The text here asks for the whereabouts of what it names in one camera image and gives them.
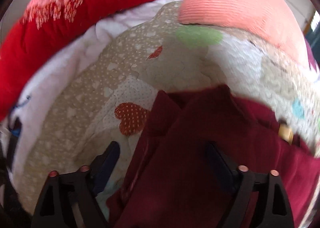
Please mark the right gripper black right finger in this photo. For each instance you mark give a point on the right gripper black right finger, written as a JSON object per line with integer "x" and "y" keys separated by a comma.
{"x": 272, "y": 208}

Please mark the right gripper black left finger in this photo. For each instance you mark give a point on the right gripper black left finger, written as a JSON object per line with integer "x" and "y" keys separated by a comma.
{"x": 61, "y": 191}

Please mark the dark red sweater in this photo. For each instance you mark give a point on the dark red sweater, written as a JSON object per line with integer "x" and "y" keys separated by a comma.
{"x": 175, "y": 178}

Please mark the patchwork quilted bedspread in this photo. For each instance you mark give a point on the patchwork quilted bedspread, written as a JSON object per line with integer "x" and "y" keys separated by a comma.
{"x": 162, "y": 54}

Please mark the purple cloth on bed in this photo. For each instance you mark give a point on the purple cloth on bed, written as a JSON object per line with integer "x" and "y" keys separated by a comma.
{"x": 313, "y": 65}

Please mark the red floral duvet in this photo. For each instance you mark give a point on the red floral duvet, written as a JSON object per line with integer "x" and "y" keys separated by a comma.
{"x": 45, "y": 27}

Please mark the pink square pillow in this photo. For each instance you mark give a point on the pink square pillow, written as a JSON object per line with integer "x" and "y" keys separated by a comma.
{"x": 271, "y": 20}

